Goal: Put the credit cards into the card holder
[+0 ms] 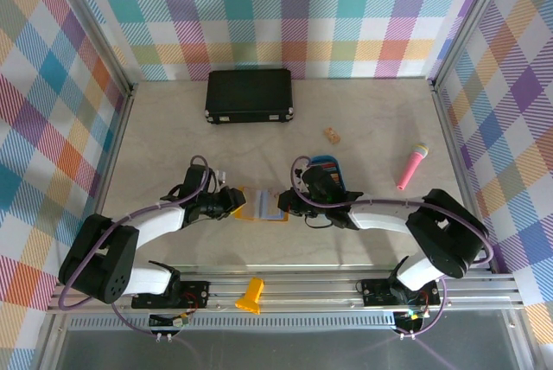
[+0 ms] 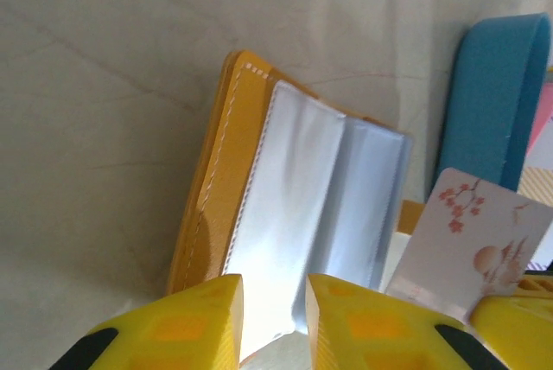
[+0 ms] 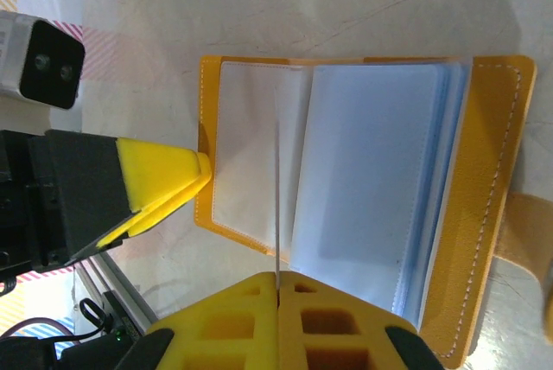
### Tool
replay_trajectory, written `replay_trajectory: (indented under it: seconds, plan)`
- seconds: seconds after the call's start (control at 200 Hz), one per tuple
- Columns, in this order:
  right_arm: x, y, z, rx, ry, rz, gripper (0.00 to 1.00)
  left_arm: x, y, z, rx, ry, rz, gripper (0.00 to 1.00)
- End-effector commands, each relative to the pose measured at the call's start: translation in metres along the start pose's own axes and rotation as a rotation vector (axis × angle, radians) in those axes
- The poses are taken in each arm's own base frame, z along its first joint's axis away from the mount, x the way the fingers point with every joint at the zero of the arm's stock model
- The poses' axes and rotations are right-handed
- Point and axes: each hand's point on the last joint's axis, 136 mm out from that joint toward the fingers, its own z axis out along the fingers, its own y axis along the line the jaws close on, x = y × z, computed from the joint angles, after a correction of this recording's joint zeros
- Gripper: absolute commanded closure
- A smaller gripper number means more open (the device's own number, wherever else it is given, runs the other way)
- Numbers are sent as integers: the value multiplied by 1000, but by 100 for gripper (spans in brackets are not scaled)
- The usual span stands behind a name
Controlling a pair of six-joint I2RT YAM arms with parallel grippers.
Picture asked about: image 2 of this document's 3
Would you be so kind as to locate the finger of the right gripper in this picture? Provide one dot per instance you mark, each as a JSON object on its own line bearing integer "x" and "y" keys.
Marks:
{"x": 518, "y": 331}

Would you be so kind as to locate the white card with moon print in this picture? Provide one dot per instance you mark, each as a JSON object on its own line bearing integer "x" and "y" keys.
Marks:
{"x": 466, "y": 236}

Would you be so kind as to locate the yellow leather card holder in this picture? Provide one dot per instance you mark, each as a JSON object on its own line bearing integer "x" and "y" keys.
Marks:
{"x": 224, "y": 171}

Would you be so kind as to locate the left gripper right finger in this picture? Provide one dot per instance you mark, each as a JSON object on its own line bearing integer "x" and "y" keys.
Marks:
{"x": 367, "y": 335}

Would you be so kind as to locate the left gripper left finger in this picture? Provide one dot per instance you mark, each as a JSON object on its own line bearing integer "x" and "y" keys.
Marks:
{"x": 173, "y": 335}

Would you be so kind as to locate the blue oval card tray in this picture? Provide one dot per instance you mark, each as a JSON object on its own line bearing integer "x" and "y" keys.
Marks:
{"x": 484, "y": 97}

